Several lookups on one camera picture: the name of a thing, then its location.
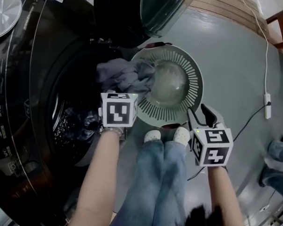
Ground shiny silver metal disc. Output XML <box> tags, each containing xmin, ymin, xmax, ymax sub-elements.
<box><xmin>0</xmin><ymin>0</ymin><xmax>23</xmax><ymax>40</ymax></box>

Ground black washing machine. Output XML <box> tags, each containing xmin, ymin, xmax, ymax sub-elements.
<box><xmin>0</xmin><ymin>0</ymin><xmax>143</xmax><ymax>226</ymax></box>

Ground grey laundry basket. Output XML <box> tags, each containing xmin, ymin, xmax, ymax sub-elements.
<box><xmin>127</xmin><ymin>41</ymin><xmax>206</xmax><ymax>131</ymax></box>

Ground round black washing machine door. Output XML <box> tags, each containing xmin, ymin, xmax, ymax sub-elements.
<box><xmin>92</xmin><ymin>0</ymin><xmax>196</xmax><ymax>51</ymax></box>

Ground person's left forearm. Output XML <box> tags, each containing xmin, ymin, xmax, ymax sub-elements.
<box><xmin>67</xmin><ymin>128</ymin><xmax>122</xmax><ymax>226</ymax></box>

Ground wooden slat platform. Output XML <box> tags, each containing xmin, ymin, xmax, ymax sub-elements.
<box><xmin>187</xmin><ymin>0</ymin><xmax>271</xmax><ymax>39</ymax></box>

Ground white perforated shoe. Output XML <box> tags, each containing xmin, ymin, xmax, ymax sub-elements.
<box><xmin>173</xmin><ymin>126</ymin><xmax>191</xmax><ymax>146</ymax></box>
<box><xmin>144</xmin><ymin>130</ymin><xmax>162</xmax><ymax>144</ymax></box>

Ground person's right forearm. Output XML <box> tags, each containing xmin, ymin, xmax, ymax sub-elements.
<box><xmin>204</xmin><ymin>165</ymin><xmax>247</xmax><ymax>226</ymax></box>

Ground person's legs in blue jeans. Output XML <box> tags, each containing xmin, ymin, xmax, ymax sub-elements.
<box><xmin>108</xmin><ymin>137</ymin><xmax>190</xmax><ymax>226</ymax></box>

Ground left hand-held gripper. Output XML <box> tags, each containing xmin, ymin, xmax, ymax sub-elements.
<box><xmin>97</xmin><ymin>91</ymin><xmax>139</xmax><ymax>130</ymax></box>

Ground white power strip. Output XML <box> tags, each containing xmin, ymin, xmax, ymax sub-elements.
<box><xmin>262</xmin><ymin>93</ymin><xmax>273</xmax><ymax>120</ymax></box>

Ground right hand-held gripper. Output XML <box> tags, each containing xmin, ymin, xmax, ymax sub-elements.
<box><xmin>184</xmin><ymin>102</ymin><xmax>236</xmax><ymax>169</ymax></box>

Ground dark grey garment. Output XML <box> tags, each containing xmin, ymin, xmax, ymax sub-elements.
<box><xmin>95</xmin><ymin>57</ymin><xmax>157</xmax><ymax>98</ymax></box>

